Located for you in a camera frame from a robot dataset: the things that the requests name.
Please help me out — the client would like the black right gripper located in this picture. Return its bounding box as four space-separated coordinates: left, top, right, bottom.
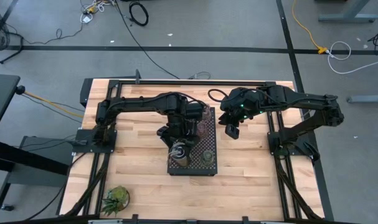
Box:
219 87 255 140

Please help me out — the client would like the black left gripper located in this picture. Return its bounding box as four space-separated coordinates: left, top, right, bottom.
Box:
156 119 204 158

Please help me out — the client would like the metal tin candle with lid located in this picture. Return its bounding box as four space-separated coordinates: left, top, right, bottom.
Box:
169 145 192 168

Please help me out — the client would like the green glass candle holder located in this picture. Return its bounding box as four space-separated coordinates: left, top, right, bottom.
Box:
200 149 216 167

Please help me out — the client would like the black perforated metal shelf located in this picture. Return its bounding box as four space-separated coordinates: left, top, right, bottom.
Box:
166 106 218 177

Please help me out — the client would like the green artificial succulent plant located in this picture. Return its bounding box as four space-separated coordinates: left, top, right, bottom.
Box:
100 185 131 218

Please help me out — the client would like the white power adapter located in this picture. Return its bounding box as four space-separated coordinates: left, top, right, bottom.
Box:
79 0 116 24

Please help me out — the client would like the black desk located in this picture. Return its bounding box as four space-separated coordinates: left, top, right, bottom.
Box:
0 73 74 212

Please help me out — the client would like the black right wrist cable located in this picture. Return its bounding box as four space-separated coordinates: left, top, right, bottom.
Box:
207 88 229 103

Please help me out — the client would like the black aluminium rig frame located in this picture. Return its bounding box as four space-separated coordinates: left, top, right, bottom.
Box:
56 70 336 224

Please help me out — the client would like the long black floor cable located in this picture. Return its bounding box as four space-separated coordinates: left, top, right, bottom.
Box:
113 0 181 80

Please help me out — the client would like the yellow extension cable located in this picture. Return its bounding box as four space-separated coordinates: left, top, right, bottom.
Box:
291 0 329 55

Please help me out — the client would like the coiled black cable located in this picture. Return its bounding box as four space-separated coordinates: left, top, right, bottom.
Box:
128 1 149 27

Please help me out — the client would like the yellow cord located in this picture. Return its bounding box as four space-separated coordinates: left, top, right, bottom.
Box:
23 91 84 119

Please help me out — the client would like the white cable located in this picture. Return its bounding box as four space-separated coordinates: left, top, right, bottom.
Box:
327 40 378 75

